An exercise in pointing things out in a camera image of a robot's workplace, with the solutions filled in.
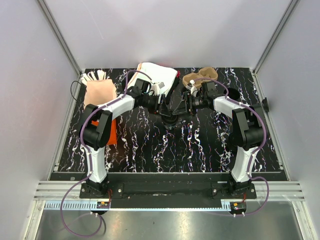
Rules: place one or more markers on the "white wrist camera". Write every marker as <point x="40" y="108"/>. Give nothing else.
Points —
<point x="158" y="88"/>
<point x="191" y="86"/>

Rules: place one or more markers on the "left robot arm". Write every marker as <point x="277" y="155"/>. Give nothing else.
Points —
<point x="96" y="126"/>

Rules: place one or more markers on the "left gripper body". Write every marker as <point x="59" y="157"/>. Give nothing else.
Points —
<point x="157" y="106"/>

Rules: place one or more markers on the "black cup lid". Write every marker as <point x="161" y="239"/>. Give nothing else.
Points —
<point x="174" y="117"/>

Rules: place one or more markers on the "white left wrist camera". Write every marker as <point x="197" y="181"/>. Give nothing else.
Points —
<point x="158" y="88"/>

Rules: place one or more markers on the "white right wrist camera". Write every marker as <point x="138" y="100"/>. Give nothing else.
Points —
<point x="191" y="86"/>

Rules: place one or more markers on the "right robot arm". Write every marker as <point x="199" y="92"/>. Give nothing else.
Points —
<point x="249" y="133"/>

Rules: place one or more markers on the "stack of white napkins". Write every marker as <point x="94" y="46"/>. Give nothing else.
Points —
<point x="156" y="73"/>

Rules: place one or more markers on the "black cloth under napkins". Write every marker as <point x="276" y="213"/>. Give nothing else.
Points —
<point x="173" y="87"/>

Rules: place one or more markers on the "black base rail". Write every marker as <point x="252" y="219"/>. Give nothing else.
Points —
<point x="166" y="191"/>

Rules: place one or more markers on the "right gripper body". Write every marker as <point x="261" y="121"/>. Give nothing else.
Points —
<point x="193" y="102"/>

